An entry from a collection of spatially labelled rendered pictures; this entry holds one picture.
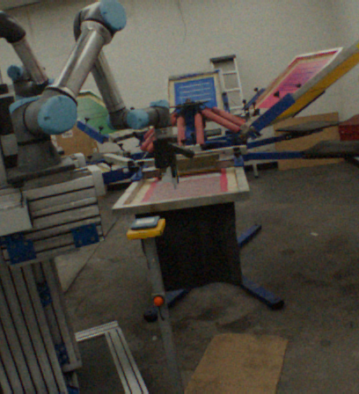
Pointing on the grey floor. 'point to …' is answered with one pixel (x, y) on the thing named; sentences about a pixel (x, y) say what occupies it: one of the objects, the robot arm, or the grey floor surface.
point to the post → (163, 298)
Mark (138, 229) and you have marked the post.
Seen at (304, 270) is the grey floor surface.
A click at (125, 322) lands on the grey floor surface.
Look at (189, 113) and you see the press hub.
